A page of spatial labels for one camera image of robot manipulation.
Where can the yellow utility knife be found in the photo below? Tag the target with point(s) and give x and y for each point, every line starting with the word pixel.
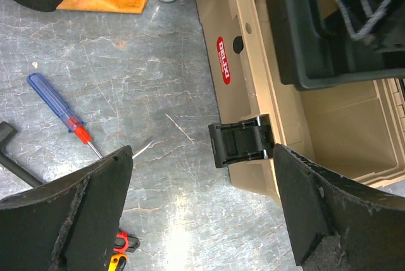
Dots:
pixel 118 262

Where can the tan plastic tool box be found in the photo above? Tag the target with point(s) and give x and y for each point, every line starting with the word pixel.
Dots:
pixel 355 129

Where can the black rubber mallet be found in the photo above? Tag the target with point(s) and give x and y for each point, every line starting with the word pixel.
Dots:
pixel 9 159

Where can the yellow handle screwdriver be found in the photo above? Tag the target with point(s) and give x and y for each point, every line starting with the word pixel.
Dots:
pixel 142 148

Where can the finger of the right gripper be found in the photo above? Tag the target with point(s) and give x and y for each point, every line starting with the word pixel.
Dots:
pixel 376 23

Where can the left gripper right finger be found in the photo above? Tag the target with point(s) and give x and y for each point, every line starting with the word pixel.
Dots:
pixel 336 223

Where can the black inner tool tray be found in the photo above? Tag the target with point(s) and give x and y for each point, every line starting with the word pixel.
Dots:
pixel 315 51

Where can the blue handle screwdriver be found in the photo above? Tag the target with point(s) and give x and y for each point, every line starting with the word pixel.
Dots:
pixel 61 109

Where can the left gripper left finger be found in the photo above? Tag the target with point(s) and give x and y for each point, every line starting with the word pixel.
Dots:
pixel 70 223

